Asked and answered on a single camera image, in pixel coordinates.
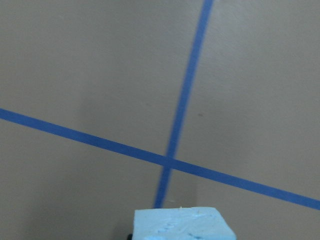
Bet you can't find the light blue block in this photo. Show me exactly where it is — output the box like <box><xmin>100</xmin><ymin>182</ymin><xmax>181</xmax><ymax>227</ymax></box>
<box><xmin>132</xmin><ymin>207</ymin><xmax>237</xmax><ymax>240</ymax></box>

